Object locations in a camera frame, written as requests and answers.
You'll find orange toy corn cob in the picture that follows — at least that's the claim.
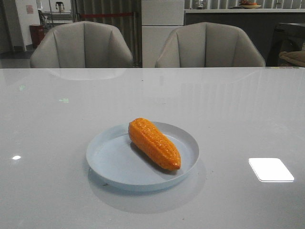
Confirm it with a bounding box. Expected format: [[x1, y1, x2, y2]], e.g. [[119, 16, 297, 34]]
[[128, 117, 181, 171]]

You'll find light blue round plate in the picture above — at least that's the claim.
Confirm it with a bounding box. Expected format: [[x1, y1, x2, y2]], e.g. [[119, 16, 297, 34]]
[[86, 122, 199, 192]]

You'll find right beige upholstered chair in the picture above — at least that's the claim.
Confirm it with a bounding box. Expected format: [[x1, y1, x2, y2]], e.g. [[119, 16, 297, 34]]
[[155, 22, 265, 68]]

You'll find beige upholstered chair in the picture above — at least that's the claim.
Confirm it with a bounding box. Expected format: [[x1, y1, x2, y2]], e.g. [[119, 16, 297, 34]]
[[30, 21, 133, 68], [155, 22, 265, 68]]

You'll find white cabinet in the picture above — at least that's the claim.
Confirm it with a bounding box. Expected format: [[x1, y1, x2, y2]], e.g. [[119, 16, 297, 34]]
[[141, 0, 184, 68]]

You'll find left beige upholstered chair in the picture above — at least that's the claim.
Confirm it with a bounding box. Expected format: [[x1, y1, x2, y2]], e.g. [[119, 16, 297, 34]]
[[30, 21, 133, 68]]

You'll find red barrier belt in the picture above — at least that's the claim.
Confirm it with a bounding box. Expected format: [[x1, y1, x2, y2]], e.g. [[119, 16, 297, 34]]
[[80, 12, 134, 18]]

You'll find grey counter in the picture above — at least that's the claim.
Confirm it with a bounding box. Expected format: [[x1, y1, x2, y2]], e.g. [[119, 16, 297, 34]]
[[184, 9, 305, 62]]

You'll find red bin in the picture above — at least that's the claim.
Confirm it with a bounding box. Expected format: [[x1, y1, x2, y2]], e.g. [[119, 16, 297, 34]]
[[29, 24, 44, 48]]

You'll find fruit bowl on counter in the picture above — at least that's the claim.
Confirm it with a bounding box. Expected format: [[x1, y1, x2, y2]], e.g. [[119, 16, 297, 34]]
[[239, 0, 261, 9]]

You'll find tan cushion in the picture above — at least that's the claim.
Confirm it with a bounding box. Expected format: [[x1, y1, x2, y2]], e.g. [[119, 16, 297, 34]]
[[279, 51, 305, 67]]

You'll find pink wall notice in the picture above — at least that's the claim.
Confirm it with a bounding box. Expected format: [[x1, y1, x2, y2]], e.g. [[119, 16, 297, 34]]
[[26, 5, 33, 14]]

